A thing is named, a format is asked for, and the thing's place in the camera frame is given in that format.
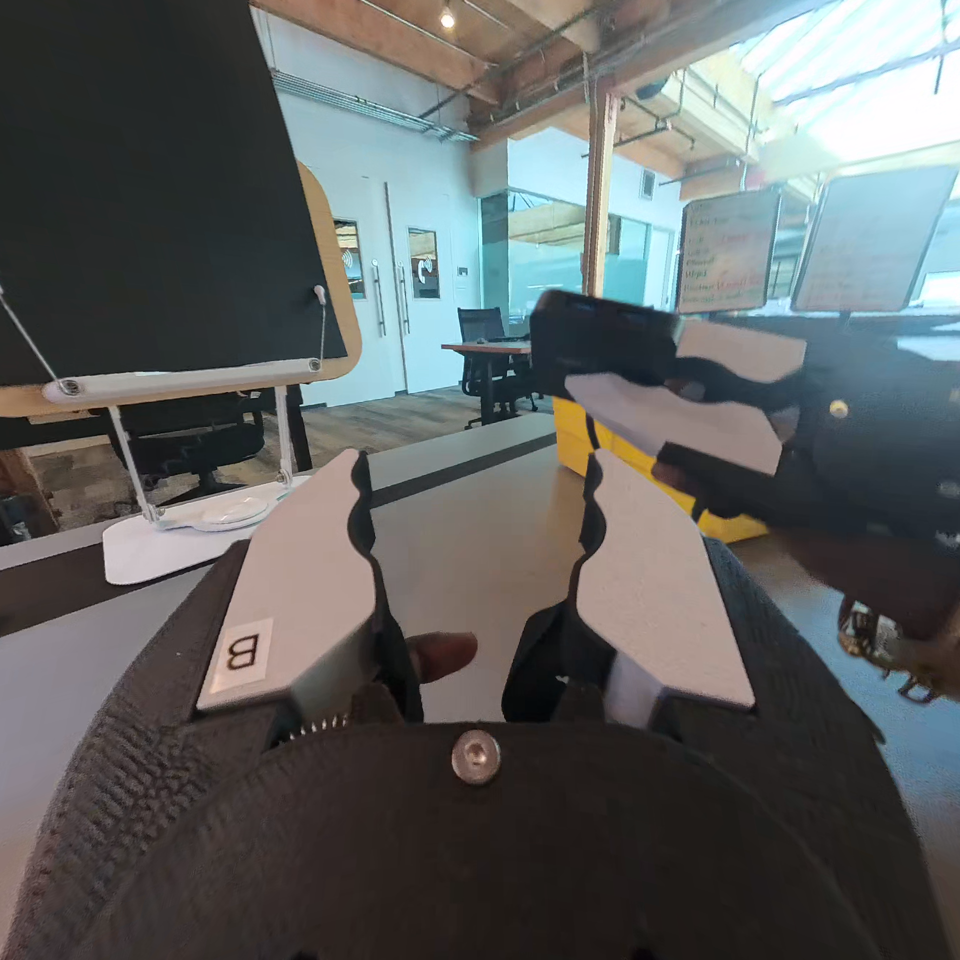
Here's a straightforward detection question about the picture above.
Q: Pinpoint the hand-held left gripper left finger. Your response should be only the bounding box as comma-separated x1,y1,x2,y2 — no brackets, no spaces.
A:
196,448,396,712

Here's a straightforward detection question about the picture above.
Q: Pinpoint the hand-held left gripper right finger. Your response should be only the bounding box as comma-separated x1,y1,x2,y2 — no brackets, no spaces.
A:
573,448,756,710

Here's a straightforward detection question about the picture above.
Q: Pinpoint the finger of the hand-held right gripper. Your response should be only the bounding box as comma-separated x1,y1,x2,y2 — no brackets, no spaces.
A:
564,372,783,477
673,321,809,385

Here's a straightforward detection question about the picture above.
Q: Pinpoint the black port hub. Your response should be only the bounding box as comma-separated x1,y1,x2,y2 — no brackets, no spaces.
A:
528,289,681,400

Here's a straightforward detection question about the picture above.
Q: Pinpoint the person's right hand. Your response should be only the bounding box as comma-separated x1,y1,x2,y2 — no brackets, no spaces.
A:
780,525,960,642

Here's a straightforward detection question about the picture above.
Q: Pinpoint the person's left hand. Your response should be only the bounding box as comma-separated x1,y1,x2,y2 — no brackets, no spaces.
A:
407,631,480,685

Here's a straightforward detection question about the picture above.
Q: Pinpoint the yellow plastic bin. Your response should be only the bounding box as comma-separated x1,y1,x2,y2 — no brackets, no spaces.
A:
552,396,771,544

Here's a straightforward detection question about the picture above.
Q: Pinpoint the whiteboard with writing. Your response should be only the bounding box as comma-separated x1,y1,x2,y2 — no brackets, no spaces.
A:
790,163,960,315
676,187,782,316

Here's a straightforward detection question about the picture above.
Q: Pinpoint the white panel stand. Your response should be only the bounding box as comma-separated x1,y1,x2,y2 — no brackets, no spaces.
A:
41,357,329,587

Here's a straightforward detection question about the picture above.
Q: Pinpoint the black office chair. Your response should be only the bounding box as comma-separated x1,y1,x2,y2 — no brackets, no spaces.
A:
456,306,543,430
111,388,267,498

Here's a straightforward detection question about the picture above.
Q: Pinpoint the long wooden desk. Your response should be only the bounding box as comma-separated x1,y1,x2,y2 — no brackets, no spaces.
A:
440,337,535,423

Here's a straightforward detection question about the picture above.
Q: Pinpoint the white door with window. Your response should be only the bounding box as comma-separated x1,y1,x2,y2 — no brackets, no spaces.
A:
388,180,453,396
330,178,393,402

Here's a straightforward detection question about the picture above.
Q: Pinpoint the wooden board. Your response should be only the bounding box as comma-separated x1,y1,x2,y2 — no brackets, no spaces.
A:
0,159,364,418

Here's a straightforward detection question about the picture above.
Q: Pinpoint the black panel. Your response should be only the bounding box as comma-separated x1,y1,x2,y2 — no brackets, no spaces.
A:
0,0,351,388

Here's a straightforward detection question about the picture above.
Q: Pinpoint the metal bracelet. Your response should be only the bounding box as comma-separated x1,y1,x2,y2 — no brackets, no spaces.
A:
837,596,960,704

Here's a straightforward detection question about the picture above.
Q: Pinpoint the wooden post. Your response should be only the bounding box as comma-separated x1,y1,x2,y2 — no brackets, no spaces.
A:
582,91,621,298

